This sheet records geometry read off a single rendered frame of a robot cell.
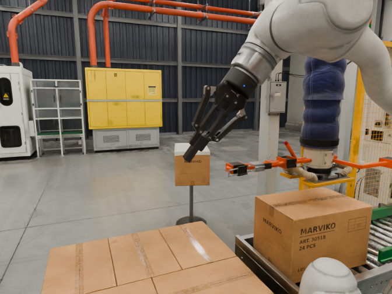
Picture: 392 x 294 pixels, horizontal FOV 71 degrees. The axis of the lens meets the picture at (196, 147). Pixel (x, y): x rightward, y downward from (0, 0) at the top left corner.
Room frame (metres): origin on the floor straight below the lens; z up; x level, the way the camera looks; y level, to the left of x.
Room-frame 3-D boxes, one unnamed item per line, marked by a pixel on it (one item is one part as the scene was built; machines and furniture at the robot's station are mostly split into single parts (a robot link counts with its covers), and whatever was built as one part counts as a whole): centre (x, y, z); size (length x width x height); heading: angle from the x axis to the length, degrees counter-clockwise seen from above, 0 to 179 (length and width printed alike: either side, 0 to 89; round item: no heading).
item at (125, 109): (8.76, 2.26, 1.24); 2.22 x 0.91 x 2.47; 111
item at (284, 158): (1.60, -0.54, 1.23); 0.10 x 0.08 x 0.06; 23
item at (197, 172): (3.32, 0.06, 0.82); 0.60 x 0.40 x 0.40; 4
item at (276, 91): (2.69, -0.78, 1.62); 0.20 x 0.05 x 0.30; 112
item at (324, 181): (1.61, -0.81, 1.13); 0.34 x 0.10 x 0.05; 113
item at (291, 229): (1.70, -0.75, 0.75); 0.60 x 0.40 x 0.40; 110
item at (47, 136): (7.91, 3.91, 0.32); 1.25 x 0.52 x 0.63; 111
